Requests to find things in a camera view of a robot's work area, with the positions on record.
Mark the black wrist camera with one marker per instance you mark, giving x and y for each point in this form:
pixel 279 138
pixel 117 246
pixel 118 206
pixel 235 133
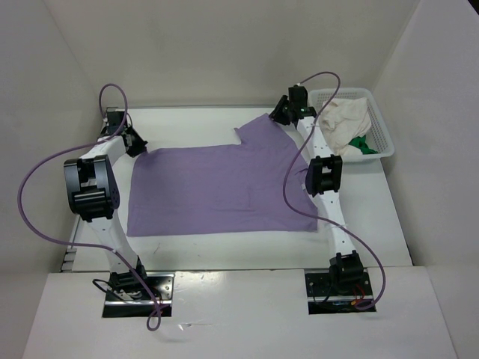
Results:
pixel 298 96
pixel 114 121

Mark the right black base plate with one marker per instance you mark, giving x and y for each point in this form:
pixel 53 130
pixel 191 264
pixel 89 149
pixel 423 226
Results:
pixel 323 298

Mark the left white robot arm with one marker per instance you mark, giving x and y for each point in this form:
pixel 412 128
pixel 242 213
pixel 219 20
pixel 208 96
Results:
pixel 93 194

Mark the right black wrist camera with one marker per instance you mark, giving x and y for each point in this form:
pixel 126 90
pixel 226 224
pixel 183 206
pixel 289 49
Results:
pixel 298 96

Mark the green t-shirt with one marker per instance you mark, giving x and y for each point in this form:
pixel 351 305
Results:
pixel 360 143

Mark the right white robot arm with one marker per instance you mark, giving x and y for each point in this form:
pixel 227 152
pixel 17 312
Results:
pixel 322 183

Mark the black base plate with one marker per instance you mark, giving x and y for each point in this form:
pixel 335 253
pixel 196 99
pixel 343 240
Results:
pixel 323 298
pixel 119 304

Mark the white plastic basket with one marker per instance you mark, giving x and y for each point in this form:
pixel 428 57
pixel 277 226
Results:
pixel 377 137

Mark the purple t-shirt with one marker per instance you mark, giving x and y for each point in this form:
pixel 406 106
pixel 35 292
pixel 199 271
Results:
pixel 256 185

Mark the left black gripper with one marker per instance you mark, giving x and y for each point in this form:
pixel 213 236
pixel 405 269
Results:
pixel 135 142

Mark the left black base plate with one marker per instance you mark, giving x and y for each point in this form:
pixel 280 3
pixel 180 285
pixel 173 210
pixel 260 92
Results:
pixel 119 304

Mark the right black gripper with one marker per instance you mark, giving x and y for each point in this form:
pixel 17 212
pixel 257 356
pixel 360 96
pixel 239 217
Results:
pixel 281 113

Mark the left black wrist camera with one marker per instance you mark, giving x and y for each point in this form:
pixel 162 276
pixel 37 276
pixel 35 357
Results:
pixel 114 121

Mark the cream white t-shirt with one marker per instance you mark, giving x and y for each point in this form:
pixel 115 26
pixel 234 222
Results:
pixel 341 121

